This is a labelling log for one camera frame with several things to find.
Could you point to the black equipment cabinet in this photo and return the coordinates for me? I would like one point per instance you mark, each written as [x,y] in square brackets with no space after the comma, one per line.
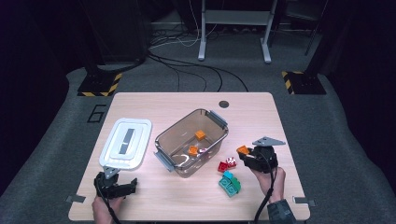
[124,31]

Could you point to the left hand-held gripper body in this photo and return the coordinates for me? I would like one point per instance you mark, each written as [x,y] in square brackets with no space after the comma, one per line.
[106,186]

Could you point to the orange building block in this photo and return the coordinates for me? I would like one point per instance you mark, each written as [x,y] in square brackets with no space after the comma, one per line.
[193,150]
[243,150]
[200,134]

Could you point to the person's left hand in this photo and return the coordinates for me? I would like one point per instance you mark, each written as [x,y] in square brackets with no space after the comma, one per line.
[102,208]

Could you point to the red white-dotted building block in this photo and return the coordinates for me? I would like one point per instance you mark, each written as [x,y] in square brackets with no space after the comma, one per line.
[231,161]

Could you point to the black table grommet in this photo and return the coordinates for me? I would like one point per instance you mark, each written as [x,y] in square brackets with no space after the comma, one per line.
[223,104]

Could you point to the magenta building block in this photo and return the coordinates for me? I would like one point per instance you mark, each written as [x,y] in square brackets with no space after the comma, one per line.
[203,150]

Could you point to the green building block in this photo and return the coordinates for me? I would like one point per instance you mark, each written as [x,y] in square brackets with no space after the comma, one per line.
[236,184]

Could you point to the white box lid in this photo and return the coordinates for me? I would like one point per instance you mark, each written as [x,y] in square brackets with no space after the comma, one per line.
[137,146]

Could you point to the person's right hand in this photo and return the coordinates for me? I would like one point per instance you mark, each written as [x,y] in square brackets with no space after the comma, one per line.
[275,186]

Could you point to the grey tape strip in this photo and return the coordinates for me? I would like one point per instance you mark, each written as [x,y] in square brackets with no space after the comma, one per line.
[303,201]
[75,198]

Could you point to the thin black stand leg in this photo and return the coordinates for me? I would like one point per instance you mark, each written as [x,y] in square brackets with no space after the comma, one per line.
[312,40]

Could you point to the cyan building block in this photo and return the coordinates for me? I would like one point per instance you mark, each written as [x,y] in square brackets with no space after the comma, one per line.
[228,174]

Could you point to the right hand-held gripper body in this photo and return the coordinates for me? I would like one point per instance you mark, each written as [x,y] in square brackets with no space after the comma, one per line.
[264,158]

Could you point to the grey metal table frame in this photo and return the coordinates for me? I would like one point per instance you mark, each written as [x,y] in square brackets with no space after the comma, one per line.
[236,17]

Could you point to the black striped stand base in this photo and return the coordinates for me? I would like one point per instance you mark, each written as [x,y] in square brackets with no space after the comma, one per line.
[303,83]
[99,84]

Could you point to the clear brown storage box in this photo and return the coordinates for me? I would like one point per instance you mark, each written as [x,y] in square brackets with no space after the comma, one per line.
[177,137]

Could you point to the teal building block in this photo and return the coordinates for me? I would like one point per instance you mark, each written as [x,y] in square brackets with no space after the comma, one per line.
[224,182]
[231,190]

